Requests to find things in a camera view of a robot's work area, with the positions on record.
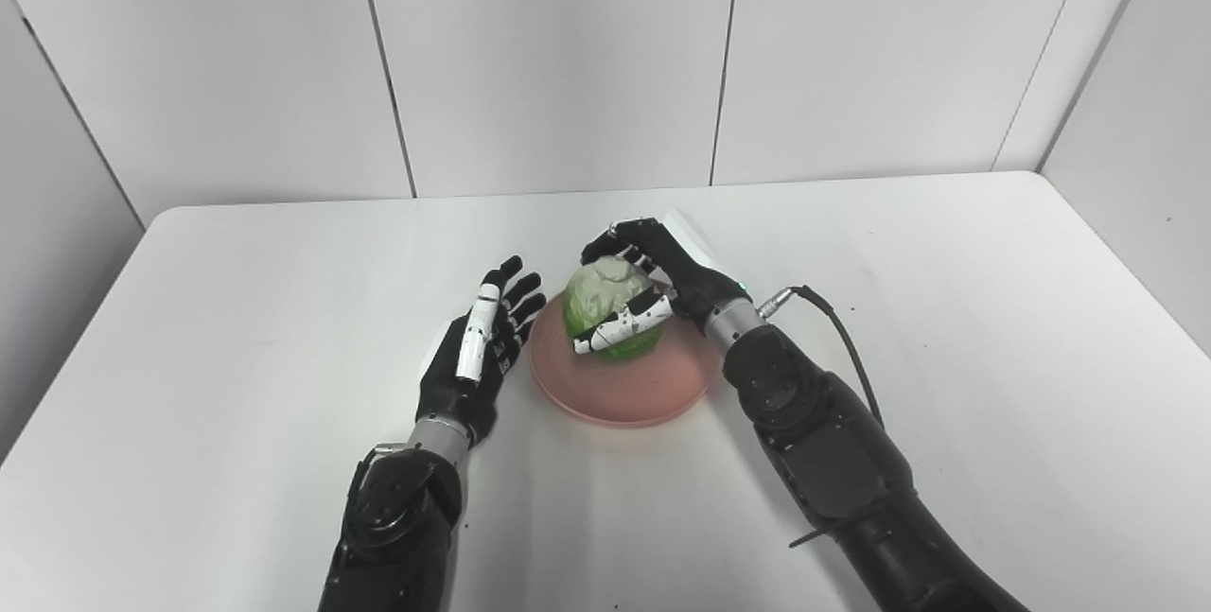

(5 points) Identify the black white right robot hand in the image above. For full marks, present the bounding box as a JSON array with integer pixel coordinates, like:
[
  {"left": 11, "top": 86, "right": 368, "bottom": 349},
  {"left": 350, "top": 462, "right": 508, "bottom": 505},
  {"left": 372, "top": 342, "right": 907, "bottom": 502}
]
[{"left": 572, "top": 215, "right": 753, "bottom": 358}]

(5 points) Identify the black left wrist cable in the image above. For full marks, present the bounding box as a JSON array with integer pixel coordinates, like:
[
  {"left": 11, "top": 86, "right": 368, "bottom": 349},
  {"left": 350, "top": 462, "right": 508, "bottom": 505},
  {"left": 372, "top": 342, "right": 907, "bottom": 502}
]
[{"left": 345, "top": 442, "right": 408, "bottom": 499}]

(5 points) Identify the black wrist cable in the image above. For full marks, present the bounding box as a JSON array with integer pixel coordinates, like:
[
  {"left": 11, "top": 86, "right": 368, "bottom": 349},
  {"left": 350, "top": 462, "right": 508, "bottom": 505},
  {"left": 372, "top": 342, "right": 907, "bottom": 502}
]
[
  {"left": 345, "top": 442, "right": 408, "bottom": 499},
  {"left": 757, "top": 286, "right": 886, "bottom": 428}
]

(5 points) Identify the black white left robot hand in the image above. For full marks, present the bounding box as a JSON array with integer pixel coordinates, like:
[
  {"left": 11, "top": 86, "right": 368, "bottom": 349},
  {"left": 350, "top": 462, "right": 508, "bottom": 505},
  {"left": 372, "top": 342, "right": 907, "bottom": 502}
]
[{"left": 414, "top": 255, "right": 548, "bottom": 447}]

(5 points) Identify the pink round plate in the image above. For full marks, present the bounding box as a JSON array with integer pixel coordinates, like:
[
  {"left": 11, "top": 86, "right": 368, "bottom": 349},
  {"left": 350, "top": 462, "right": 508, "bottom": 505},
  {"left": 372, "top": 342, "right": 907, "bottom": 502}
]
[{"left": 528, "top": 290, "right": 725, "bottom": 428}]

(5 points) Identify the green white cabbage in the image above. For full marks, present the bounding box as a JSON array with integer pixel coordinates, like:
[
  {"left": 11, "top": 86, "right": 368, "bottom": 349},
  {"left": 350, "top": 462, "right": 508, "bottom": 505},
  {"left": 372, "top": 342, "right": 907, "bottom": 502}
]
[{"left": 562, "top": 257, "right": 665, "bottom": 363}]

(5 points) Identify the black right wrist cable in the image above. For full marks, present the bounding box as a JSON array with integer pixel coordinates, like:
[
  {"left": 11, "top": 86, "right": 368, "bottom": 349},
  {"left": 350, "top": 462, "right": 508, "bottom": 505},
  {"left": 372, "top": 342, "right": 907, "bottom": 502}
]
[{"left": 757, "top": 286, "right": 886, "bottom": 428}]

